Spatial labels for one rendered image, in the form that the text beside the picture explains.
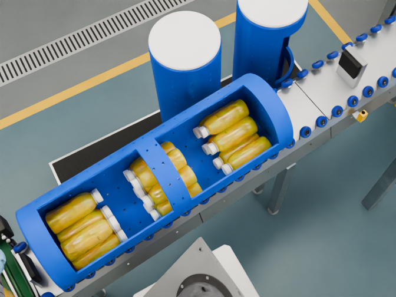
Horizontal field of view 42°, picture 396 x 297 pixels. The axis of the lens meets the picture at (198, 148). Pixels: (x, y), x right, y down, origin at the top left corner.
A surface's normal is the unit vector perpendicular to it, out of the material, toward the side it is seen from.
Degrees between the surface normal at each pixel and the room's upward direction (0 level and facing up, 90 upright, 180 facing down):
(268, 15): 0
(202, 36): 0
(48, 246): 22
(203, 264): 45
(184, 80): 90
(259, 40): 90
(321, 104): 0
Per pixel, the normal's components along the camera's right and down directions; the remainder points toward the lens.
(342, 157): -0.03, -0.43
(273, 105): 0.18, -0.11
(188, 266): -0.59, 0.07
